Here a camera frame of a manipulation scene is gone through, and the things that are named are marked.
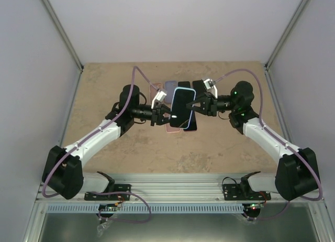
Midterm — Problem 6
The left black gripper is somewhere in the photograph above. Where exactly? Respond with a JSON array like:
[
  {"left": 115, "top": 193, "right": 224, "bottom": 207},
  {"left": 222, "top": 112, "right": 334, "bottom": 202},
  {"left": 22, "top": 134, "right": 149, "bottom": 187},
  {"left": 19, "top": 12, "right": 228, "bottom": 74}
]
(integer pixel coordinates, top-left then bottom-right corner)
[{"left": 132, "top": 102, "right": 181, "bottom": 127}]

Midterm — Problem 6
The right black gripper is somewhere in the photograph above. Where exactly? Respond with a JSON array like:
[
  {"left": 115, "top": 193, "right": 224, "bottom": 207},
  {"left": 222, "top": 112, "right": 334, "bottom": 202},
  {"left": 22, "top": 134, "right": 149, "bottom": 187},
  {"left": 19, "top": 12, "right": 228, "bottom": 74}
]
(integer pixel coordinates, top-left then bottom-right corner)
[{"left": 185, "top": 92, "right": 237, "bottom": 117}]

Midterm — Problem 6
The pale pink phone case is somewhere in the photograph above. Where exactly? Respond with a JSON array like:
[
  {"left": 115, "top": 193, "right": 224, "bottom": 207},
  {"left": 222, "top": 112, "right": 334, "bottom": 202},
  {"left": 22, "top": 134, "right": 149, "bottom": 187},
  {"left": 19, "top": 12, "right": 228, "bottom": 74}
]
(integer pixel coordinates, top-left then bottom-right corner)
[{"left": 165, "top": 124, "right": 181, "bottom": 134}]

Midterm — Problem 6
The teal phone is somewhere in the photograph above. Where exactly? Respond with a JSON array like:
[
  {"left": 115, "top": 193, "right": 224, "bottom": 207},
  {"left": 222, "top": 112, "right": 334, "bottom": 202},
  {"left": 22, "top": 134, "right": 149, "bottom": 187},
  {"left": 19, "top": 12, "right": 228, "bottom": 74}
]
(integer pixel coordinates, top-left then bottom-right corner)
[{"left": 178, "top": 81, "right": 191, "bottom": 88}]

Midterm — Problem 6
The lavender phone case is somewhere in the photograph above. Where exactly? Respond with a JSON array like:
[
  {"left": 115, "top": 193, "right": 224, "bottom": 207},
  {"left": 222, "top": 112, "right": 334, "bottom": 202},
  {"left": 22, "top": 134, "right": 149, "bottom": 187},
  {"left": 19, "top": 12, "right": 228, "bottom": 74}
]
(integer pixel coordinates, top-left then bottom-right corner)
[{"left": 164, "top": 81, "right": 178, "bottom": 104}]

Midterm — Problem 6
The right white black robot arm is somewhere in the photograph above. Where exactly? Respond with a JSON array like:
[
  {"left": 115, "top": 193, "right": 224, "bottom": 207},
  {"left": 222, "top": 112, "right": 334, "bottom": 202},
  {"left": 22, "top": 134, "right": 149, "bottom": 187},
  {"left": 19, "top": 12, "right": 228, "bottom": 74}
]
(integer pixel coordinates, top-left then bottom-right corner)
[{"left": 186, "top": 81, "right": 321, "bottom": 201}]

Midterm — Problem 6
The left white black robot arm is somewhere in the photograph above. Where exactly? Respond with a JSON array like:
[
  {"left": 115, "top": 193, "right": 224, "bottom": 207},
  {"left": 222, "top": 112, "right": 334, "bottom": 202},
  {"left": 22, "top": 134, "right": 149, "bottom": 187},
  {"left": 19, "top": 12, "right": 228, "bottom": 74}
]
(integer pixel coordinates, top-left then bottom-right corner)
[{"left": 42, "top": 84, "right": 170, "bottom": 200}]

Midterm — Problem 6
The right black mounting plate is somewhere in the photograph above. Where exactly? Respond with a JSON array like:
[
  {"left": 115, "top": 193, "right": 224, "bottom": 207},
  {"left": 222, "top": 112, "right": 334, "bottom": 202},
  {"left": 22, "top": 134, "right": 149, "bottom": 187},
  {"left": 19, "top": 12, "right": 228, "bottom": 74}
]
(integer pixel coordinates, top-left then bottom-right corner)
[{"left": 222, "top": 184, "right": 272, "bottom": 201}]

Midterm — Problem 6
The black mounting plate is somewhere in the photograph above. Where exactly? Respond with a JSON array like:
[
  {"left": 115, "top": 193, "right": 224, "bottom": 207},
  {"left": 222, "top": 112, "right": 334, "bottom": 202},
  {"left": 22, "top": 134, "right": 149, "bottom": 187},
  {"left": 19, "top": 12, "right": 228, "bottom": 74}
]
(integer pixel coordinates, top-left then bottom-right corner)
[
  {"left": 83, "top": 183, "right": 131, "bottom": 201},
  {"left": 222, "top": 184, "right": 272, "bottom": 201}
]

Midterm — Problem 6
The left circuit board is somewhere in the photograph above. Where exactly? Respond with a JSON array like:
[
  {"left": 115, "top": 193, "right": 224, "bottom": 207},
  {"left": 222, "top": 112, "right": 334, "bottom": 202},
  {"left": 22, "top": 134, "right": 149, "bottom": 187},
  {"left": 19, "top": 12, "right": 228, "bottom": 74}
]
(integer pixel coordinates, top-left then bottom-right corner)
[{"left": 99, "top": 203, "right": 122, "bottom": 212}]

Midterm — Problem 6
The circuit board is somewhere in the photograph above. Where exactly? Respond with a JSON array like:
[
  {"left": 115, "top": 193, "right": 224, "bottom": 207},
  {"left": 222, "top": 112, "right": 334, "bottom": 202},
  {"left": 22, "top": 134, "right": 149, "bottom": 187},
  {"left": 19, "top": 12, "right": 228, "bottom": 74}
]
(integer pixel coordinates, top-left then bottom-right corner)
[
  {"left": 99, "top": 203, "right": 122, "bottom": 212},
  {"left": 248, "top": 203, "right": 263, "bottom": 210}
]

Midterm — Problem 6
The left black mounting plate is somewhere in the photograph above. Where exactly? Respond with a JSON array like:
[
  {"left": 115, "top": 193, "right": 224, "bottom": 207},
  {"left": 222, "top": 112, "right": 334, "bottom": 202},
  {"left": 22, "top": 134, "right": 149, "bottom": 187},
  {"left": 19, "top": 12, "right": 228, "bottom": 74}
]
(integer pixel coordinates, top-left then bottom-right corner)
[{"left": 83, "top": 183, "right": 131, "bottom": 201}]

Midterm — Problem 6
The right circuit board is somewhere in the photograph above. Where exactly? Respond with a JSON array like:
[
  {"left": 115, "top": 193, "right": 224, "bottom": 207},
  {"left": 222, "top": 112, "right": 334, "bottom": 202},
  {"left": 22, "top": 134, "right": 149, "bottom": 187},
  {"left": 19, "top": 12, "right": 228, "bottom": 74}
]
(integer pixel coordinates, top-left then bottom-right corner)
[{"left": 248, "top": 203, "right": 263, "bottom": 210}]

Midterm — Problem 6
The clear plastic bag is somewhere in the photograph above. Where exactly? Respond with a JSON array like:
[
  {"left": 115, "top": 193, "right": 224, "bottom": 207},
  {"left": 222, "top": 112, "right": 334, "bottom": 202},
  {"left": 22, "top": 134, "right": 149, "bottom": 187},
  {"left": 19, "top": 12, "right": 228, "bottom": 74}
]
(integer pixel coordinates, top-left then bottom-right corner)
[{"left": 96, "top": 220, "right": 111, "bottom": 238}]

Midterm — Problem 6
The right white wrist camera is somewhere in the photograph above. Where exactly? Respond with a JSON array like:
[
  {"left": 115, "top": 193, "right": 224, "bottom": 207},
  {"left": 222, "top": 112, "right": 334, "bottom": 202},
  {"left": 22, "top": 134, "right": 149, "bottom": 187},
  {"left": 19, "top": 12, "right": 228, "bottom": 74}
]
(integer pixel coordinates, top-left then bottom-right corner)
[{"left": 202, "top": 78, "right": 218, "bottom": 98}]

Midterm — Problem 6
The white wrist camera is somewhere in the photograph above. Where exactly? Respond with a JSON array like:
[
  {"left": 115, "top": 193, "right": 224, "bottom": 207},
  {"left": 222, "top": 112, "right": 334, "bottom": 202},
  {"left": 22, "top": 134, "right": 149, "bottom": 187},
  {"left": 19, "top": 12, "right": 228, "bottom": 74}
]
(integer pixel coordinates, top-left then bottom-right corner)
[
  {"left": 202, "top": 78, "right": 218, "bottom": 98},
  {"left": 151, "top": 88, "right": 167, "bottom": 109}
]

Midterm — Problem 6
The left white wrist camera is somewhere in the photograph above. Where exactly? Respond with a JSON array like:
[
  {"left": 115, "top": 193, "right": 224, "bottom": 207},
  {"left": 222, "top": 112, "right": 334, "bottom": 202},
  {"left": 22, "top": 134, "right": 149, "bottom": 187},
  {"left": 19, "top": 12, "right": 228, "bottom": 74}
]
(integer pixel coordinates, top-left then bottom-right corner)
[{"left": 151, "top": 88, "right": 167, "bottom": 109}]

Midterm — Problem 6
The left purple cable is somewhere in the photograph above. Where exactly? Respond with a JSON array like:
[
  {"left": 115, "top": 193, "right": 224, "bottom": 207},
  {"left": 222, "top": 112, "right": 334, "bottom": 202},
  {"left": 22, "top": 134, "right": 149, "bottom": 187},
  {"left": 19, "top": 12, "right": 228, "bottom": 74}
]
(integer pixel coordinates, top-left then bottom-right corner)
[{"left": 41, "top": 66, "right": 152, "bottom": 224}]

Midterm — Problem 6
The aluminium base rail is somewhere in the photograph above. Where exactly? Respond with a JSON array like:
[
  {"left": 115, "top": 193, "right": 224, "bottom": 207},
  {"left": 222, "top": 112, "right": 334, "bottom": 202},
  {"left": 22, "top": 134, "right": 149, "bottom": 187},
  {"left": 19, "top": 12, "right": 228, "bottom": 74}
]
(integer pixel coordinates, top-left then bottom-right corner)
[{"left": 36, "top": 173, "right": 324, "bottom": 204}]

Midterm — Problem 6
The left aluminium frame post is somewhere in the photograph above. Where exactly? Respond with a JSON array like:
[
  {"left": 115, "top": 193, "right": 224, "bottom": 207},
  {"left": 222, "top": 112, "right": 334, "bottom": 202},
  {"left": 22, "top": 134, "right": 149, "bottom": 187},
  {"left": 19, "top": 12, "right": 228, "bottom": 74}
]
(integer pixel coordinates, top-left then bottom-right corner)
[{"left": 40, "top": 0, "right": 84, "bottom": 73}]

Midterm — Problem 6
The aluminium frame post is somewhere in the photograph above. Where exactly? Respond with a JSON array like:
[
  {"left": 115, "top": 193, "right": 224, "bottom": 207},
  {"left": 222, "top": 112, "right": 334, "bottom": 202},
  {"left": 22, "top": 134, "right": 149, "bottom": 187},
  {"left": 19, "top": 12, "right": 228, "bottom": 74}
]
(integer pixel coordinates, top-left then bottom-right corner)
[
  {"left": 40, "top": 0, "right": 84, "bottom": 73},
  {"left": 264, "top": 0, "right": 311, "bottom": 71}
]

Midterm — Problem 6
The grey slotted cable duct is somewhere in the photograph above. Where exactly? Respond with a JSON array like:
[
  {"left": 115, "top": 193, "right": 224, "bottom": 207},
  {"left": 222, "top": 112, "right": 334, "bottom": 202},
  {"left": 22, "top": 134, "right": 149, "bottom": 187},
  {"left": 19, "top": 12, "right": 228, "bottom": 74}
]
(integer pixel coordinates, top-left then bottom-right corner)
[{"left": 46, "top": 203, "right": 244, "bottom": 214}]

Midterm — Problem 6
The right aluminium frame post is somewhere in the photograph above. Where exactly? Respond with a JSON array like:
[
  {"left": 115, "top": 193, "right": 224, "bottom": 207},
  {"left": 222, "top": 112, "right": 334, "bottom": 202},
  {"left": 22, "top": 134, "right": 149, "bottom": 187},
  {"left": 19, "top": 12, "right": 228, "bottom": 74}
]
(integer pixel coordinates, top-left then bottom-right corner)
[{"left": 264, "top": 0, "right": 311, "bottom": 71}]

